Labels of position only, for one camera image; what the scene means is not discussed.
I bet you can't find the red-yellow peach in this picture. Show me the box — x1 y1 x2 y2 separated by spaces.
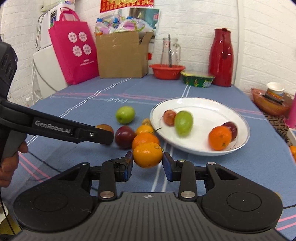
96 124 114 134

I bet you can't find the orange tangerine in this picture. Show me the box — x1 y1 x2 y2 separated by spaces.
133 143 163 169

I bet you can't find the dark red plum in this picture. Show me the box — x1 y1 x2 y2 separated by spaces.
115 126 136 149

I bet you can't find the large orange with stem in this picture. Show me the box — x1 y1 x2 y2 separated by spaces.
132 133 160 150

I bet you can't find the yellow-orange citrus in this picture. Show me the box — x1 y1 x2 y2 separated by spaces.
135 125 154 135

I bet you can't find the brown kiwi fruit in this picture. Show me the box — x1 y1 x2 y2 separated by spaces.
142 118 151 126

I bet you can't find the person's left hand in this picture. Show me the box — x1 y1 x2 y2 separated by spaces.
0 142 28 188

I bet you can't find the green apple on table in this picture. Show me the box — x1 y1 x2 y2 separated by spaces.
115 106 135 125

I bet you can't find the orange on plate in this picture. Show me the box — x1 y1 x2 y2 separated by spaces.
208 126 232 151

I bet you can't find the green mango-shaped fruit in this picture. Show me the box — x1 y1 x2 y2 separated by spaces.
175 110 193 137

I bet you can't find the white appliance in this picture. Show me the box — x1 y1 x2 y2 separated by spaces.
32 1 75 98

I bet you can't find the red peach on plate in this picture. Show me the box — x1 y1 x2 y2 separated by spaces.
163 109 177 126

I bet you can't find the white round plate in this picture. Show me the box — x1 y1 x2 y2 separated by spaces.
149 97 250 156

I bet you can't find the dark plum on plate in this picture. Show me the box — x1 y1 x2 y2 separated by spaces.
222 121 238 141

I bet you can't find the pink shopping bag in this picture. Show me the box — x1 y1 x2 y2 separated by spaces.
49 7 99 85

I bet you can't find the cardboard box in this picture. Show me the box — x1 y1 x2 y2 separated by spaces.
96 31 153 78

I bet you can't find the green foil bowl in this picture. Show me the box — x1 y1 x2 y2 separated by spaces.
181 70 215 88

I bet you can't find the red plastic basket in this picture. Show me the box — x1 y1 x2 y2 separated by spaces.
150 64 185 80

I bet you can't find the amber glass bowl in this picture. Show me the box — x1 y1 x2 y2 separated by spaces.
251 88 293 116

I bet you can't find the orange on side table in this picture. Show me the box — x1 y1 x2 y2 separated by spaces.
290 146 296 162

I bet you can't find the floral cloth in box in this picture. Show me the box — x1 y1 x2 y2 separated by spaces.
94 16 154 36

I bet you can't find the glass pitcher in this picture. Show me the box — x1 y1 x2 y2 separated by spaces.
161 34 181 67

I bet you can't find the red thermos jug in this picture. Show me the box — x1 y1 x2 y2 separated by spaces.
208 28 234 87

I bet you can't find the pink thermos bottle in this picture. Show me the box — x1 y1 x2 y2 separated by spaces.
285 95 296 128

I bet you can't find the white paper cup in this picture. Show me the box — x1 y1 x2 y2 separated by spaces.
266 82 285 96

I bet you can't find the red fu wall poster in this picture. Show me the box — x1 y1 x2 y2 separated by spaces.
100 0 154 13

